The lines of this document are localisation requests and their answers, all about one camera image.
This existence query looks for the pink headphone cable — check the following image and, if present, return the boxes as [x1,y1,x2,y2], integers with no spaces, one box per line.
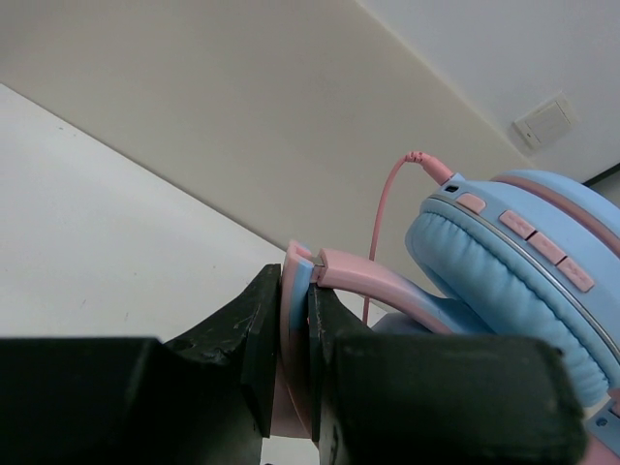
[360,150,459,325]

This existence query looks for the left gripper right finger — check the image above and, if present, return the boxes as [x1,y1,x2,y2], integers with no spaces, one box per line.
[308,287,588,464]

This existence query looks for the white wall switch plate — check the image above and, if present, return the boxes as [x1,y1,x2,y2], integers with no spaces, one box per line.
[512,92,578,152]

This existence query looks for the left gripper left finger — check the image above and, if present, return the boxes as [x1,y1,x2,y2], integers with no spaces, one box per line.
[1,264,281,464]

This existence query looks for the blue pink cat-ear headphones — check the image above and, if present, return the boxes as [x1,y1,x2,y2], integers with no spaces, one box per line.
[271,170,619,464]

